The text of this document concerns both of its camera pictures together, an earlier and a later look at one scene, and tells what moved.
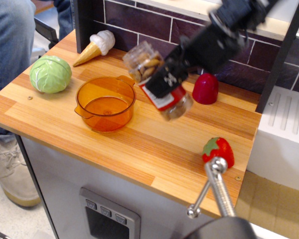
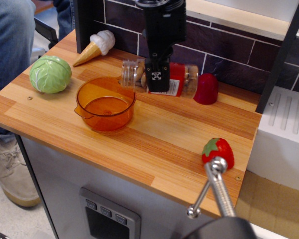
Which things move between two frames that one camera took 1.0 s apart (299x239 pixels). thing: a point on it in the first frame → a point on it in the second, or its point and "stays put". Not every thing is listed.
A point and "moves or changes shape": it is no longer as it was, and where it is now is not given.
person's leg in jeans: x=12 y=32 stays put
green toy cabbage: x=50 y=74 stays put
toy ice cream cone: x=102 y=42 stays put
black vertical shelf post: x=282 y=55 stays put
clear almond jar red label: x=141 y=60 moves or changes shape
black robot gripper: x=210 y=49 → x=165 y=26
